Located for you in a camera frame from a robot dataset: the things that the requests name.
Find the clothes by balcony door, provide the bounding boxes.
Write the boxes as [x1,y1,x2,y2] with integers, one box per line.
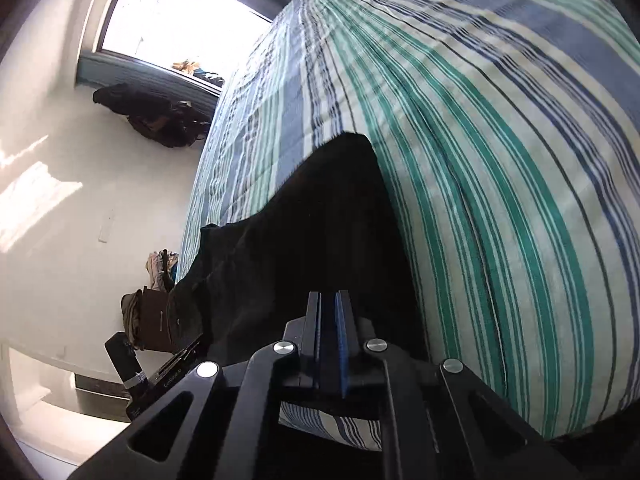
[171,59,226,87]

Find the white cabinet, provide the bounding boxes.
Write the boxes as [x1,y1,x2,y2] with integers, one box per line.
[0,340,132,461]

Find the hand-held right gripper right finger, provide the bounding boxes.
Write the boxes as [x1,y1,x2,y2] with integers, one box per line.
[335,290,568,480]

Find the narrow blue curtain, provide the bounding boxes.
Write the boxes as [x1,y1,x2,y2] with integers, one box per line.
[77,50,226,111]

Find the brown bag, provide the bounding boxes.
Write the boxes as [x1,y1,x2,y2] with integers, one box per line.
[120,287,203,352]

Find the balcony glass door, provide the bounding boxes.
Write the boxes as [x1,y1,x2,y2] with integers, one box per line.
[97,0,273,58]

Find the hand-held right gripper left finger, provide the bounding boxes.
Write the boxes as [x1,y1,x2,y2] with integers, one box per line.
[65,291,324,480]

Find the black pants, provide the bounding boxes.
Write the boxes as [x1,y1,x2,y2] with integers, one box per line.
[167,131,436,376]

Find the bed with striped sheet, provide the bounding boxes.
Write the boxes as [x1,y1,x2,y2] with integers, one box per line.
[177,0,640,453]

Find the pale clothes pile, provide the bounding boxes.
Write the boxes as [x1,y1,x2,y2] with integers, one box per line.
[146,249,180,292]

